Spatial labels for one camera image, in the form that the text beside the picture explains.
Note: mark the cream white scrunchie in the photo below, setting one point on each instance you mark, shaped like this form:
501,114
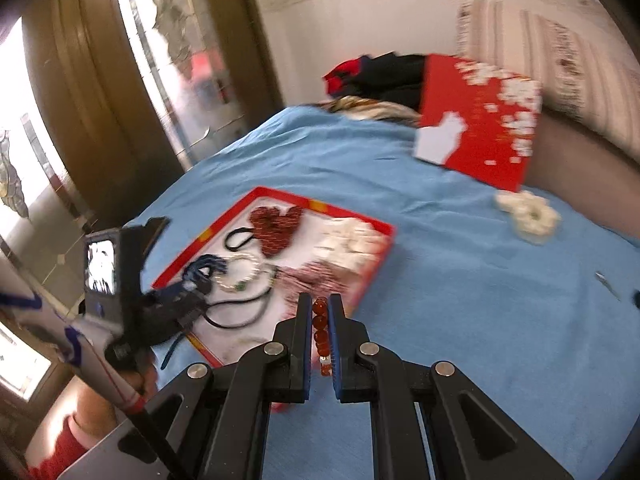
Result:
532,217

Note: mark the red plaid scrunchie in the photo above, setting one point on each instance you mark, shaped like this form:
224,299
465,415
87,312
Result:
315,278

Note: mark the silver hair clip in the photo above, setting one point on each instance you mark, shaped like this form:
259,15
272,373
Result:
601,278

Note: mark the left hand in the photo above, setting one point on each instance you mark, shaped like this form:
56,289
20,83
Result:
143,376

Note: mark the striped pillow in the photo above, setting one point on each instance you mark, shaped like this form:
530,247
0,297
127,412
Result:
578,79

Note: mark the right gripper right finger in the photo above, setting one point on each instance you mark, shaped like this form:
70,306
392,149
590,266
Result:
352,381

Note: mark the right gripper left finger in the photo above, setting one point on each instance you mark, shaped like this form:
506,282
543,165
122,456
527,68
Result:
290,379

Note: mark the blue blanket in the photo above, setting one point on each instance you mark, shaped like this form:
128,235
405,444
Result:
529,324

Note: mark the dark jewelry pile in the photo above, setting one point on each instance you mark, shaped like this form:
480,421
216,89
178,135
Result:
196,278

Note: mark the red floral box lid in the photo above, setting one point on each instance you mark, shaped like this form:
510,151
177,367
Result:
477,119

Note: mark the dark clothes pile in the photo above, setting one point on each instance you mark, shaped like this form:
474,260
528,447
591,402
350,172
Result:
389,77

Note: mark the red tray box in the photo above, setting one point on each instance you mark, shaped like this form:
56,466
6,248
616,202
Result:
249,302

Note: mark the white floral scrunchie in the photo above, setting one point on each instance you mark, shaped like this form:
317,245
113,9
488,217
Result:
349,245

